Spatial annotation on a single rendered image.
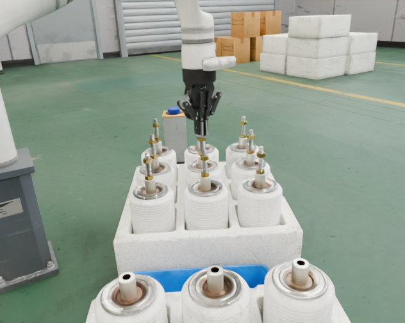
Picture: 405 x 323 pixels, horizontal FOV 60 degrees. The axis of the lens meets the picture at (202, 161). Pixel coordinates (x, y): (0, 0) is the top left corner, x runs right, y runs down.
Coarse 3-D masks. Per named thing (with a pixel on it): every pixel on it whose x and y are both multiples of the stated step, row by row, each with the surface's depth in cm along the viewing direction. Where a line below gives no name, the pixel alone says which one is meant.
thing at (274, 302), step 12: (264, 288) 51; (276, 288) 48; (264, 300) 51; (276, 300) 47; (288, 300) 46; (312, 300) 46; (324, 300) 46; (264, 312) 51; (276, 312) 48; (288, 312) 46; (300, 312) 46; (312, 312) 46; (324, 312) 46
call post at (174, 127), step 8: (168, 120) 108; (176, 120) 109; (184, 120) 109; (168, 128) 109; (176, 128) 110; (184, 128) 110; (168, 136) 110; (176, 136) 111; (184, 136) 111; (168, 144) 111; (176, 144) 112; (184, 144) 112; (176, 152) 113; (184, 152) 113; (176, 160) 114; (184, 160) 114
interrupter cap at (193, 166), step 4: (196, 160) 90; (208, 160) 90; (212, 160) 90; (188, 164) 88; (192, 164) 88; (196, 164) 88; (208, 164) 88; (212, 164) 88; (216, 164) 87; (188, 168) 86; (192, 168) 86; (196, 168) 86; (200, 168) 86; (208, 168) 86; (212, 168) 85; (216, 168) 85; (200, 172) 84
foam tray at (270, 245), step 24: (288, 216) 78; (120, 240) 72; (144, 240) 72; (168, 240) 72; (192, 240) 72; (216, 240) 72; (240, 240) 73; (264, 240) 73; (288, 240) 73; (120, 264) 74; (144, 264) 74; (168, 264) 74; (192, 264) 74; (216, 264) 75; (240, 264) 75; (264, 264) 75
